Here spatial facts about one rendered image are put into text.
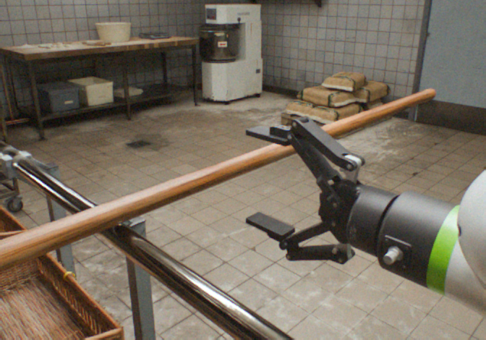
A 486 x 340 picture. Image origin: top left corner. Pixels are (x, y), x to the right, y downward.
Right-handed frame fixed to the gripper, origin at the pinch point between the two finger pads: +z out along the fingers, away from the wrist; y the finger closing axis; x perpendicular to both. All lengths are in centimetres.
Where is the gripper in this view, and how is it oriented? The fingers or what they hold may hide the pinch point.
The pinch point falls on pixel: (258, 177)
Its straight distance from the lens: 61.3
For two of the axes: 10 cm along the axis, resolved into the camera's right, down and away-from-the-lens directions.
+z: -7.2, -2.5, 6.5
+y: 0.0, 9.3, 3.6
